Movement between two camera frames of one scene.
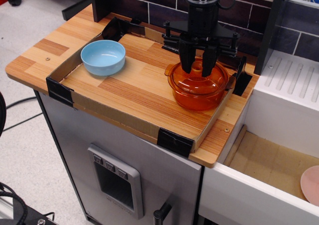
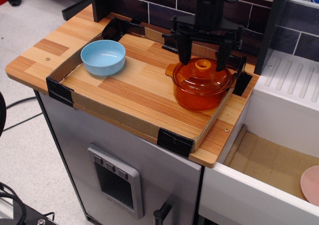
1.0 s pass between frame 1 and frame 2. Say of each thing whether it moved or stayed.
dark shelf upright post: stayed
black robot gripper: moved
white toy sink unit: stayed
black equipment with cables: stayed
